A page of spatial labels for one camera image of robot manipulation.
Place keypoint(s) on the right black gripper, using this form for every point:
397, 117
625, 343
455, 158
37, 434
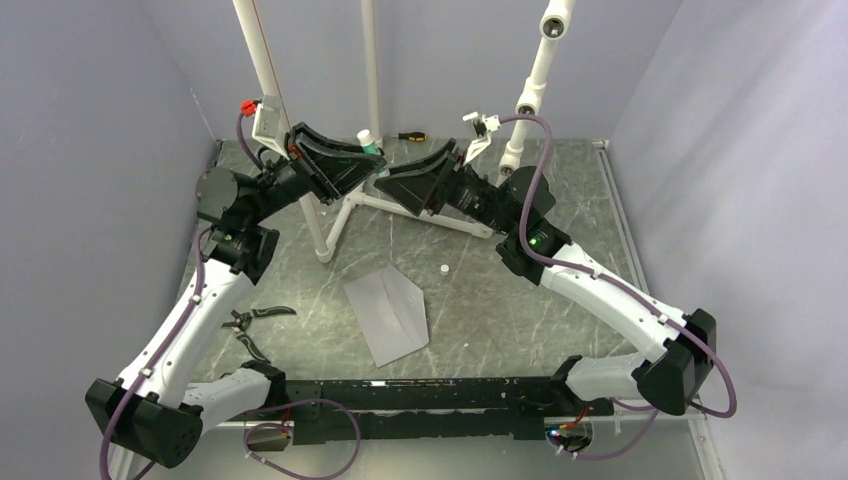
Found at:
422, 184

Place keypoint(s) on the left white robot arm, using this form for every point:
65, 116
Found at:
232, 256

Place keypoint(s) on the yellow black screwdriver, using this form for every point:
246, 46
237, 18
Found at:
415, 136

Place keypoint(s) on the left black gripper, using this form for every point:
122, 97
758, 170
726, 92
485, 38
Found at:
328, 168

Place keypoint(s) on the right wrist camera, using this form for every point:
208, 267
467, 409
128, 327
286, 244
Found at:
482, 127

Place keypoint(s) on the white PVC pipe frame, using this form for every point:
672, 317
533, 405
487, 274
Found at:
358, 100

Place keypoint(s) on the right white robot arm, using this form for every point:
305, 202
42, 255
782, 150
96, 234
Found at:
674, 348

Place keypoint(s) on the white green glue stick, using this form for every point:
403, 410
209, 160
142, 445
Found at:
370, 146

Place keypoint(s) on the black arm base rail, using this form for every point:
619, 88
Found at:
521, 408

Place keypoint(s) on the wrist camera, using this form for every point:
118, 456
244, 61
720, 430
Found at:
482, 127
269, 123

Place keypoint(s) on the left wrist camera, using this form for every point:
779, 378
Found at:
269, 123

